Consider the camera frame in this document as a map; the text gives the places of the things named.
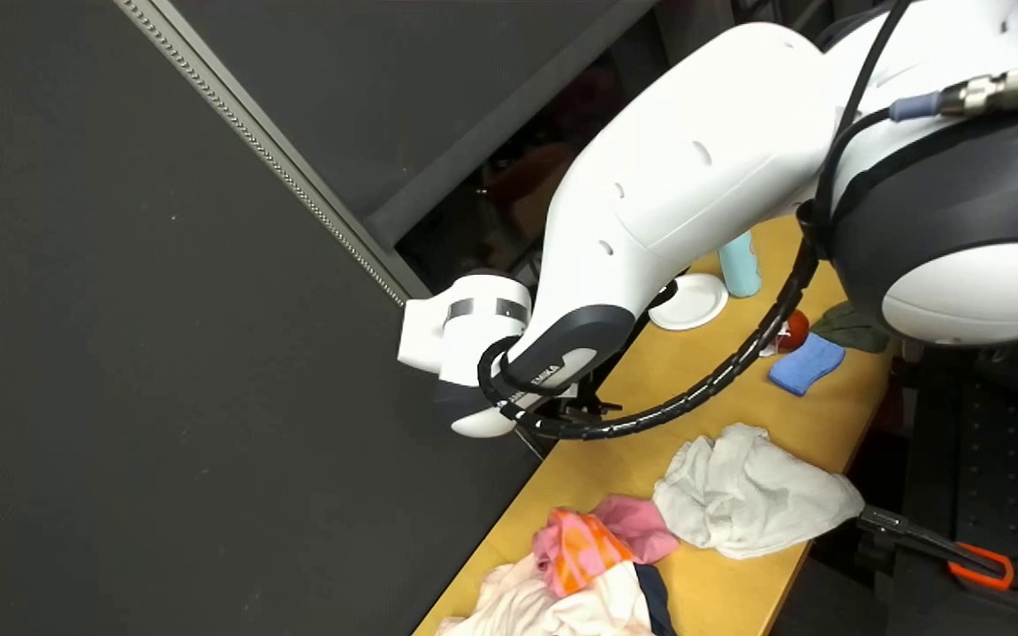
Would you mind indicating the pink orange t-shirt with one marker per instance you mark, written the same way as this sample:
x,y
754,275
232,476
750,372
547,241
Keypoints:
x,y
575,549

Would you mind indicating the pale peach t-shirt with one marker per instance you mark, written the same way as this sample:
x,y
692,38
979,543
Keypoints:
x,y
518,603

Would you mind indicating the grey white towel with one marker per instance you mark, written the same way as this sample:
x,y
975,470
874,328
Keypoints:
x,y
743,497

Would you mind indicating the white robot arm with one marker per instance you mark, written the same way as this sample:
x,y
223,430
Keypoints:
x,y
897,146

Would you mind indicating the white round plate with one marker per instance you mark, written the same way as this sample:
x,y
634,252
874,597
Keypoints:
x,y
694,302

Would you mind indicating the light blue water bottle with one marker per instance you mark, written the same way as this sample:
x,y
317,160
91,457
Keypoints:
x,y
739,265

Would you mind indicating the red plush radish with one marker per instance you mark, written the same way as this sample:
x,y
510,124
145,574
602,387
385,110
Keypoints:
x,y
794,334

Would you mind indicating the navy blue t-shirt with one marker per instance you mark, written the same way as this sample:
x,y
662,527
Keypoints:
x,y
655,597

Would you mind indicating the blue sponge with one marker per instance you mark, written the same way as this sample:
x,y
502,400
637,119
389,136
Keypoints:
x,y
799,369

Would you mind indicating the green plush leaves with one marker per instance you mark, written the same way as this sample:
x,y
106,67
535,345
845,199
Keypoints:
x,y
853,331

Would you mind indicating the left orange black clamp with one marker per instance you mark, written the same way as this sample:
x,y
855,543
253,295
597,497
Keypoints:
x,y
966,562

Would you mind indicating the black perforated mounting board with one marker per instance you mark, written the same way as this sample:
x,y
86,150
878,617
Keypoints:
x,y
960,481

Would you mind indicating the metal window rail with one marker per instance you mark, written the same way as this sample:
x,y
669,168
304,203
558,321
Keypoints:
x,y
223,94

